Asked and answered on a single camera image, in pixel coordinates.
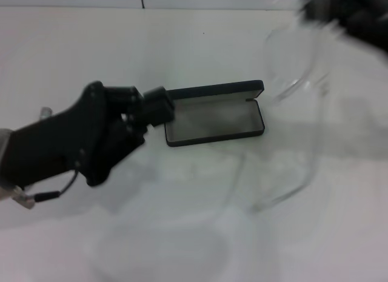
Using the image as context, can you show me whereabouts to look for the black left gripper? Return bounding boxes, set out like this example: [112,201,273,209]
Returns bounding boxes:
[0,81,146,189]

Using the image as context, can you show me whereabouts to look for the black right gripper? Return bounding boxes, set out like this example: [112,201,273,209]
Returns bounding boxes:
[298,0,388,54]

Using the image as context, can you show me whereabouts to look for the clear white glasses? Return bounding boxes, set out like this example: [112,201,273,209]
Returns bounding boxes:
[238,19,337,215]

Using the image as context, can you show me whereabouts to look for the left gripper cable with plug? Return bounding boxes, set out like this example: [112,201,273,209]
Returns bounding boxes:
[12,169,80,210]

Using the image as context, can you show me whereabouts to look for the black glasses case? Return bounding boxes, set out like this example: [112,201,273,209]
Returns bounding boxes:
[165,79,266,149]

